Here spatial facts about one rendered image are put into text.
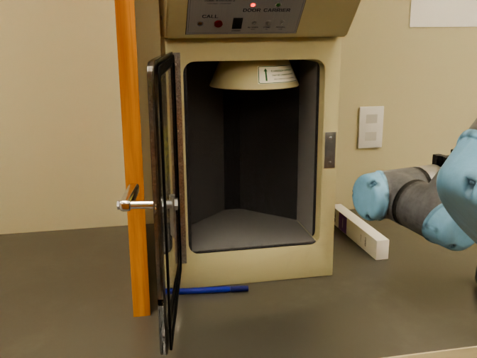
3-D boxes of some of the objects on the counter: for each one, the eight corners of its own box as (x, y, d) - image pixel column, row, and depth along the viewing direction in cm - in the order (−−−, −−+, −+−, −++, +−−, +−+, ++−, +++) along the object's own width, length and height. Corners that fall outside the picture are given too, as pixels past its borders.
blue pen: (174, 293, 109) (174, 288, 109) (248, 289, 110) (248, 284, 110) (174, 295, 108) (174, 290, 108) (248, 292, 109) (248, 286, 109)
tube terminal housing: (163, 243, 134) (147, -120, 114) (297, 233, 140) (304, -114, 120) (173, 290, 110) (155, -159, 90) (333, 275, 116) (350, -148, 96)
